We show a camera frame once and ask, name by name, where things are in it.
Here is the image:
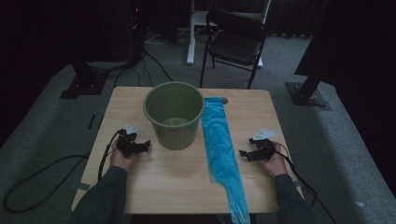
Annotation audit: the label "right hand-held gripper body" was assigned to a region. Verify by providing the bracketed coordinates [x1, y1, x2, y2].
[248, 130, 280, 162]

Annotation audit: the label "person's left hand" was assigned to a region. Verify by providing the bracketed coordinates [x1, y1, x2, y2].
[109, 139, 138, 173]

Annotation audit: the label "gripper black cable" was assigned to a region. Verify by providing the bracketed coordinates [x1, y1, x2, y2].
[3, 130, 123, 214]
[275, 142, 336, 224]

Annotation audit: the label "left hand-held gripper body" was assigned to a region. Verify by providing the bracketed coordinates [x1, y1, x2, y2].
[116, 123, 140, 158]

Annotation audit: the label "blue plastic bag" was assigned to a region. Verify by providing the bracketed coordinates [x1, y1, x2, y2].
[200, 96, 251, 224]

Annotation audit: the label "black post with base plate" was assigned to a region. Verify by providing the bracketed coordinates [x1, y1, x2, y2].
[286, 59, 332, 108]

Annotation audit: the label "dark equipment rack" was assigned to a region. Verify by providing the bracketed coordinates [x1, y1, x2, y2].
[124, 0, 147, 64]

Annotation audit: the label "green plastic bin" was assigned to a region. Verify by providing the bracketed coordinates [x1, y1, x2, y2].
[143, 81, 205, 151]

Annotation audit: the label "black stand with base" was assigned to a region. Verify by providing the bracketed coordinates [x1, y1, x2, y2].
[59, 59, 132, 100]

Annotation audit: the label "black folding chair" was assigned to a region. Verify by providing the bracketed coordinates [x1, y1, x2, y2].
[199, 9, 269, 91]

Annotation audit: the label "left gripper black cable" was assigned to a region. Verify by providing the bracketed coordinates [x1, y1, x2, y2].
[3, 130, 123, 214]

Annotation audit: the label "person's right hand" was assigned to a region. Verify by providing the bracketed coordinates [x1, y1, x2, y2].
[261, 150, 289, 178]

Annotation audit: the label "black floor cables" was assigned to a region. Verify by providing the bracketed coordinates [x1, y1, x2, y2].
[113, 48, 176, 89]

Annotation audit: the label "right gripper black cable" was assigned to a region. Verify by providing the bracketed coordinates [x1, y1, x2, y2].
[275, 142, 336, 224]

